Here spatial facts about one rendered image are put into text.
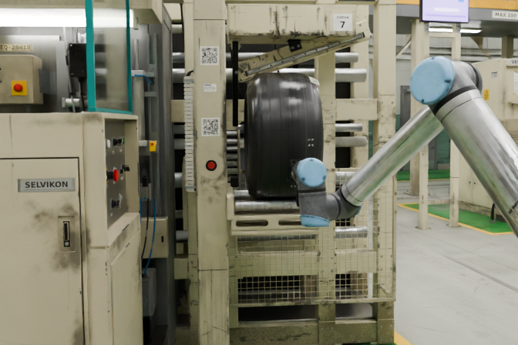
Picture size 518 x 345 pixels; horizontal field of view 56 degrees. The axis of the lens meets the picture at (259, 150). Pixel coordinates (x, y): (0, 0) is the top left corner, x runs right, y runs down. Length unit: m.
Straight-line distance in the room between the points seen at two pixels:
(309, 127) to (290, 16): 0.68
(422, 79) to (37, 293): 1.15
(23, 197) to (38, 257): 0.17
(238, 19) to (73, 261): 1.36
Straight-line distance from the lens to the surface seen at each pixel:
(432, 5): 5.95
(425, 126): 1.45
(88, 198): 1.42
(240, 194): 2.26
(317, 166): 1.54
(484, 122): 1.22
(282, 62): 2.46
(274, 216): 1.98
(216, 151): 2.04
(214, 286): 2.15
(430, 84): 1.25
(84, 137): 1.40
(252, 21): 2.34
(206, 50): 2.05
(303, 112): 1.88
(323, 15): 2.40
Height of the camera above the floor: 1.24
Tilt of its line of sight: 3 degrees down
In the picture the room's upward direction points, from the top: 1 degrees counter-clockwise
